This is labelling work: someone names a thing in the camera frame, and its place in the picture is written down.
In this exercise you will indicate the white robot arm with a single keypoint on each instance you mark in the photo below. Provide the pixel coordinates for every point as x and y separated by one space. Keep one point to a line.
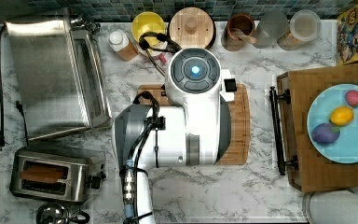
191 70

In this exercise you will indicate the grey translucent cup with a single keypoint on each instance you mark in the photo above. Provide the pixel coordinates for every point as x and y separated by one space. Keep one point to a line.
272 26

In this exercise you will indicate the colourful cereal box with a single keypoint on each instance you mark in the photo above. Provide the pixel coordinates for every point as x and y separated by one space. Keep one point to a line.
347 37

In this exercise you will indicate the silver two-slot toaster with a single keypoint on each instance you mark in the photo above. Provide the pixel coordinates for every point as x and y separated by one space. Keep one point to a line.
84 173

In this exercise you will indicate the upper red strawberry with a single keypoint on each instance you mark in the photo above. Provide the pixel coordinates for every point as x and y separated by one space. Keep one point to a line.
352 98

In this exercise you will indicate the stainless steel toaster oven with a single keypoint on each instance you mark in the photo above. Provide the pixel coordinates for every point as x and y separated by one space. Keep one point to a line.
60 76

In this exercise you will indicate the white-capped amber bottle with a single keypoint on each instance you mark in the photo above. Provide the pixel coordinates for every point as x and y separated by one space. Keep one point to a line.
121 45

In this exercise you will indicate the silver kettle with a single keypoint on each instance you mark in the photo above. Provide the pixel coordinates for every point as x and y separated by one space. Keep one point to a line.
55 213

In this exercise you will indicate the large wooden tray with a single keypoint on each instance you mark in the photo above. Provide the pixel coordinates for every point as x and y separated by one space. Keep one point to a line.
300 102

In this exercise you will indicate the yellow bowl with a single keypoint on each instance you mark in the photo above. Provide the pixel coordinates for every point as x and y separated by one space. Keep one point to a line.
147 22

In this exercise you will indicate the yellow lemon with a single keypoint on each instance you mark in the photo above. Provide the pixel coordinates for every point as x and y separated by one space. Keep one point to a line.
341 116

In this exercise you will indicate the small wooden cutting board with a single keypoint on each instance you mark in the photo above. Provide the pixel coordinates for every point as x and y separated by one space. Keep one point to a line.
240 124

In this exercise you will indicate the light blue plate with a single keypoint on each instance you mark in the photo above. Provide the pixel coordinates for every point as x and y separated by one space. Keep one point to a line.
345 149

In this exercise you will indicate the clear lidded jar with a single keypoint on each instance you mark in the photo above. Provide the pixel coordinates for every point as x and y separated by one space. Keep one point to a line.
303 28

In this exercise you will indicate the round wooden lid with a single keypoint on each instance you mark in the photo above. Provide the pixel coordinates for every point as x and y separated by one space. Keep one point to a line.
192 27

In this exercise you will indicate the toast slice in toaster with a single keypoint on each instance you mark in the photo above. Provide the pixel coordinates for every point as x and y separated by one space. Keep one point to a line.
43 173

